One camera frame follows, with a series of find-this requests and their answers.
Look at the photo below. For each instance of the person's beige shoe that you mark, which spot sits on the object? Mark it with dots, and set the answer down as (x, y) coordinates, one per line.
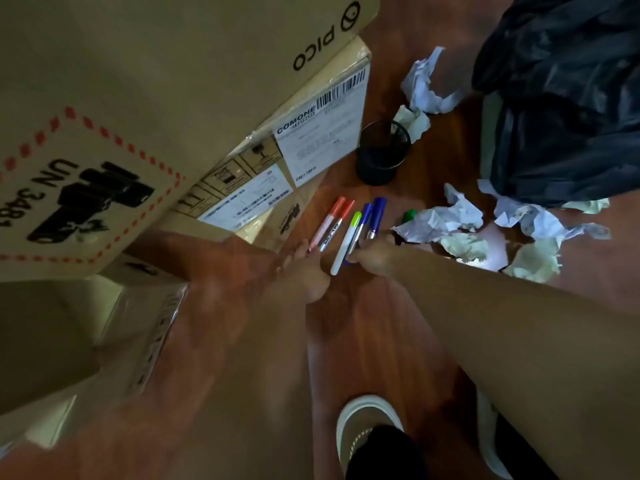
(365, 424)
(484, 429)

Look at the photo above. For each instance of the person's left hand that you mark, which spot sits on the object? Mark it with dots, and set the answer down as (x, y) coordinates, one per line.
(302, 277)

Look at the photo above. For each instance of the white marker lime cap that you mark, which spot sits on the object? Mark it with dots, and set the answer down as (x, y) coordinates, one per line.
(346, 242)

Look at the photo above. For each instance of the person's left forearm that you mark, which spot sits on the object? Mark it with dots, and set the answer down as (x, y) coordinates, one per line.
(260, 394)

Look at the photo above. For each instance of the black mesh pen holder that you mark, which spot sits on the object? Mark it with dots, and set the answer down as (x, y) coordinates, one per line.
(380, 164)

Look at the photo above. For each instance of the person's right hand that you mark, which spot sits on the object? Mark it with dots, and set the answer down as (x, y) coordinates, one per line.
(382, 255)

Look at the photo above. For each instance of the paper pieces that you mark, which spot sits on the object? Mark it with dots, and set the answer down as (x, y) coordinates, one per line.
(450, 214)

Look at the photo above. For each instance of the slim blue marker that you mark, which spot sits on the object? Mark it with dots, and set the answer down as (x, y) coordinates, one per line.
(364, 218)

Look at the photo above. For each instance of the small cardboard box black print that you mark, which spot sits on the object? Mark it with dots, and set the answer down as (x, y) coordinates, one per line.
(287, 222)

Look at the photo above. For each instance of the cardboard box with handwritten marks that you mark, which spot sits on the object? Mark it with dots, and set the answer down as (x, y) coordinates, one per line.
(135, 304)

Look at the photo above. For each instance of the person's right forearm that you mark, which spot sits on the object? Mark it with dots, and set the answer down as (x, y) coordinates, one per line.
(525, 354)

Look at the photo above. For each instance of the person's right beige shoe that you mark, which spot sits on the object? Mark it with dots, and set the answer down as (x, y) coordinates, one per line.
(484, 429)

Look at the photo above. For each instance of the green marker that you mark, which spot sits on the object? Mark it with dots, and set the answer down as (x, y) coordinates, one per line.
(410, 215)

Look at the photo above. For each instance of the person's left beige shoe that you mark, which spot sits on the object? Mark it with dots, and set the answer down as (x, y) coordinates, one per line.
(365, 424)

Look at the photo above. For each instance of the person's black trousers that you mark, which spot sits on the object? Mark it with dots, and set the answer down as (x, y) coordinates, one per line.
(387, 459)

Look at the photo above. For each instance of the red marker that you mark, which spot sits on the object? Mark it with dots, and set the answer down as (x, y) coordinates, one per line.
(327, 223)
(339, 222)

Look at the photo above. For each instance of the cardboard box many labels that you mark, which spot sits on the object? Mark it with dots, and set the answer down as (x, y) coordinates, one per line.
(320, 129)

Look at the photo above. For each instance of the cardboard box with dashed label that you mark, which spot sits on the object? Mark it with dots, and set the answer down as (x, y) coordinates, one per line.
(150, 69)

